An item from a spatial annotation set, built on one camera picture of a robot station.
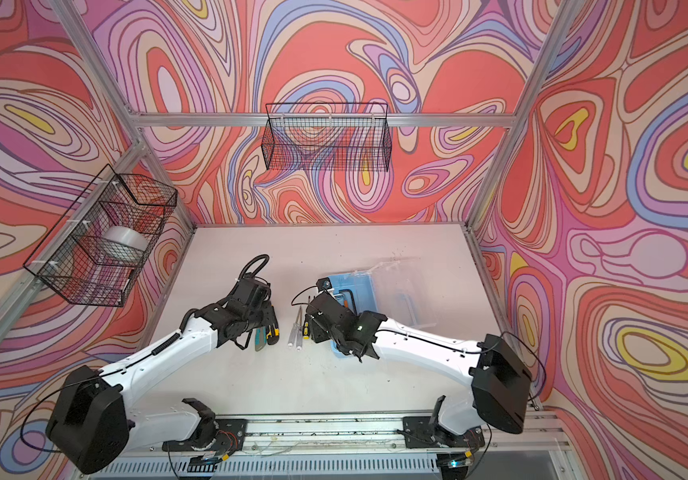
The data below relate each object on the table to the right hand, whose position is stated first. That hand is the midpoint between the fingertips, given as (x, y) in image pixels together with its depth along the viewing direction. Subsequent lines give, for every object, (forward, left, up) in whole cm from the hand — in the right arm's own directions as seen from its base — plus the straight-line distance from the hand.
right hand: (321, 325), depth 80 cm
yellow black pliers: (+3, +15, -11) cm, 19 cm away
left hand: (+7, +15, -3) cm, 17 cm away
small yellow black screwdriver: (+4, +6, -10) cm, 12 cm away
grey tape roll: (+15, +47, +21) cm, 54 cm away
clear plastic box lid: (+12, -24, -5) cm, 28 cm away
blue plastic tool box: (+18, -12, -11) cm, 25 cm away
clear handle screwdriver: (+3, +9, -11) cm, 15 cm away
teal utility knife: (+2, +19, -10) cm, 22 cm away
